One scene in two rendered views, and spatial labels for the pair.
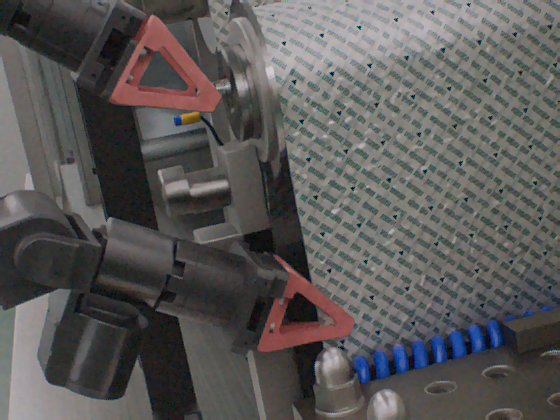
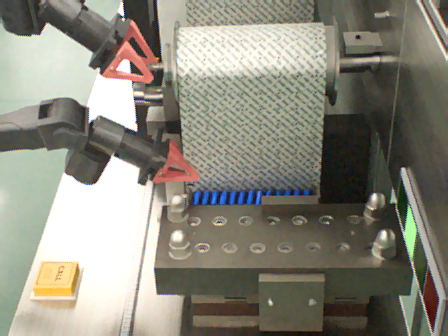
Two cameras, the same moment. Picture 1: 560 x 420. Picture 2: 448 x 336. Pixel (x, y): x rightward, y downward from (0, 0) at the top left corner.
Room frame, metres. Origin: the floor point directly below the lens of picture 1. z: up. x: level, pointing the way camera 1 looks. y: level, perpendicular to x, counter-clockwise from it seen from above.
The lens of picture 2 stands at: (-0.23, -0.31, 1.82)
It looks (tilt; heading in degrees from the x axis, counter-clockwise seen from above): 35 degrees down; 16
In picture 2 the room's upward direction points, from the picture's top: 4 degrees counter-clockwise
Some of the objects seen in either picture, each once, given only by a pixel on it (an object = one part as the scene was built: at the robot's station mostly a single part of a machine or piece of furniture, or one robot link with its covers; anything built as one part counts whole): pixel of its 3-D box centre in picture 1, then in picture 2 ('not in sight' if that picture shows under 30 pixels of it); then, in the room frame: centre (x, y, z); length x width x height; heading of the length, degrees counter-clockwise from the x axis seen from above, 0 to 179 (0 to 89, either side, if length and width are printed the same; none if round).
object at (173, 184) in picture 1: (174, 191); (139, 93); (0.86, 0.08, 1.18); 0.04 x 0.02 x 0.04; 10
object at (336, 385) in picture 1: (334, 377); (177, 205); (0.71, -0.02, 1.05); 0.04 x 0.04 x 0.04
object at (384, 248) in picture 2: not in sight; (385, 241); (0.68, -0.36, 1.05); 0.04 x 0.04 x 0.04
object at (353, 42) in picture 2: not in sight; (361, 41); (0.90, -0.29, 1.28); 0.06 x 0.05 x 0.02; 100
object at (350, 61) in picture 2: not in sight; (356, 60); (0.89, -0.29, 1.25); 0.07 x 0.04 x 0.04; 100
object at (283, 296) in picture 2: not in sight; (291, 303); (0.61, -0.22, 0.96); 0.10 x 0.03 x 0.11; 100
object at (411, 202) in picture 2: not in sight; (417, 247); (0.52, -0.39, 1.18); 0.25 x 0.01 x 0.07; 10
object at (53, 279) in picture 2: not in sight; (56, 278); (0.64, 0.20, 0.91); 0.07 x 0.07 x 0.02; 10
